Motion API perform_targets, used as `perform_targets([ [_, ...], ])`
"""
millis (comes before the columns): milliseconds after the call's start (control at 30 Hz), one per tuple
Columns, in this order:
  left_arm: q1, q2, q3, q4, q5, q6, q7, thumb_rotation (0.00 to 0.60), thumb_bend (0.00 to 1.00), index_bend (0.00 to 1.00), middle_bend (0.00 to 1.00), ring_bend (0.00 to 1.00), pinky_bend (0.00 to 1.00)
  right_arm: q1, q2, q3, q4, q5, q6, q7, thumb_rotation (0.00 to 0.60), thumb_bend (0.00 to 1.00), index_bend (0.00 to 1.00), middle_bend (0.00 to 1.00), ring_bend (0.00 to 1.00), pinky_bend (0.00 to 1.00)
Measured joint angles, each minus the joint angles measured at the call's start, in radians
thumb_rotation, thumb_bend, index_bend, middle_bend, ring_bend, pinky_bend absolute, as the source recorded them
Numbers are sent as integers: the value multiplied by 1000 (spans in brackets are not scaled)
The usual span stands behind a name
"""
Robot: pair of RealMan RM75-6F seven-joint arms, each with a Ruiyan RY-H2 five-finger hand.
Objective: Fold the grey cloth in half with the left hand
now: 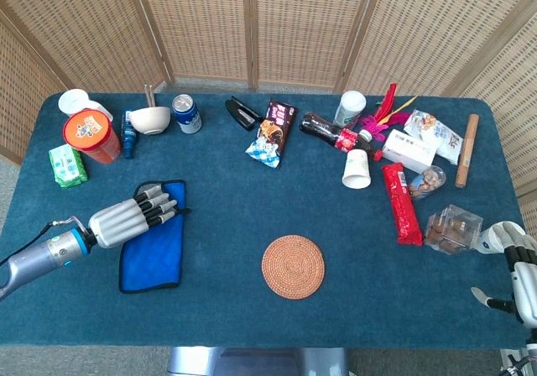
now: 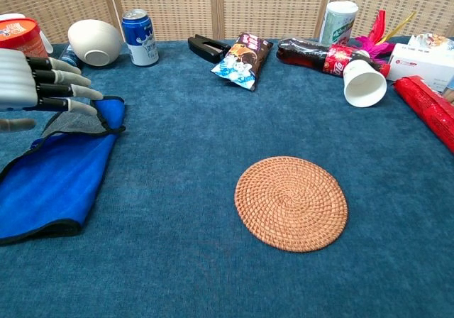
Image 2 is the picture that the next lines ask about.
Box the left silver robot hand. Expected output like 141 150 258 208
0 48 104 134

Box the grey and blue cloth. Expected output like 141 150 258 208
0 96 126 246

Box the orange instant noodle tub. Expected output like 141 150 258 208
0 17 50 58

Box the small dark blue bottle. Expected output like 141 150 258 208
60 43 84 71

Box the white ceramic bowl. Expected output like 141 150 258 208
67 18 124 67

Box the blue and white drink can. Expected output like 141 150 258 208
121 9 160 67

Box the black stapler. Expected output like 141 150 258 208
187 35 232 65

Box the brown chocolate snack packet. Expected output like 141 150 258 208
210 31 274 92

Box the woven bamboo folding screen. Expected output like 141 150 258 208
0 0 454 45

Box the cola bottle with red label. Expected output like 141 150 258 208
276 37 392 79

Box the blue plush table cloth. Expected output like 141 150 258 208
0 39 454 318

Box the round woven rattan coaster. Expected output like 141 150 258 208
234 155 349 253

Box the white and green canister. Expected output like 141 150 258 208
319 1 360 46

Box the white paper cup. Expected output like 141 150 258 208
342 59 388 109

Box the colourful feather shuttlecock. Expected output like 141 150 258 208
354 9 418 65

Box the white tissue box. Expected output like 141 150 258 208
385 43 454 92

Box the long red biscuit packet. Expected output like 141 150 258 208
393 75 454 155

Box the white printed snack bag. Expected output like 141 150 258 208
406 33 454 55

